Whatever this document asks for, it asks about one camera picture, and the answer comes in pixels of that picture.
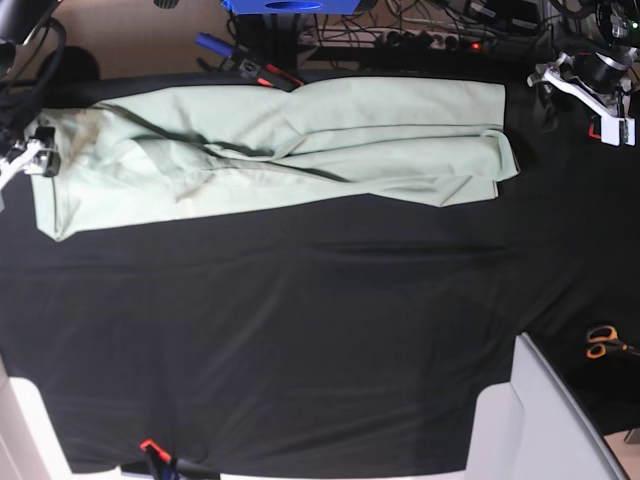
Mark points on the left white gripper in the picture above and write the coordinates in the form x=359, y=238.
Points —
x=600, y=83

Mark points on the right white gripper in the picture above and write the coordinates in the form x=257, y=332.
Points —
x=39, y=156

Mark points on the light green T-shirt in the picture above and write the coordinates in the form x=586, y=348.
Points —
x=203, y=151

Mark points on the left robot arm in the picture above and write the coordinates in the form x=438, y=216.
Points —
x=597, y=50

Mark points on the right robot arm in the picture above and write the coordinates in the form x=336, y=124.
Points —
x=25, y=26

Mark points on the red black clamp right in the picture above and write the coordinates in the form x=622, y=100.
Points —
x=594, y=129

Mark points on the red black clamp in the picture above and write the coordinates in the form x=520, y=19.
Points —
x=163, y=466
x=594, y=129
x=268, y=75

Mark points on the white power strip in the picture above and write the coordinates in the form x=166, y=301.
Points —
x=416, y=40

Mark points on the blue box top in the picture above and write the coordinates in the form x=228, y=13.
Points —
x=249, y=7

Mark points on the red black clamp top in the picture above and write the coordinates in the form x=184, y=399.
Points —
x=268, y=75

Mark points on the white foam block right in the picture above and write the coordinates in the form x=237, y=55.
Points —
x=532, y=427

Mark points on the white foam block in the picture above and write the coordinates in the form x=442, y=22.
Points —
x=30, y=449
x=532, y=427

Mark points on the white foam block left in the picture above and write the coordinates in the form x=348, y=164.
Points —
x=30, y=449

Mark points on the black table cloth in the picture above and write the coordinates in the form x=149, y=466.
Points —
x=346, y=338

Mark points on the red black clamp bottom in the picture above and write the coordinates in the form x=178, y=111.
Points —
x=163, y=466

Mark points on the blue handled tool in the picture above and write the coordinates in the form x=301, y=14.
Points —
x=215, y=45

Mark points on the orange handled scissors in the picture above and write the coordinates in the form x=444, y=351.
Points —
x=604, y=340

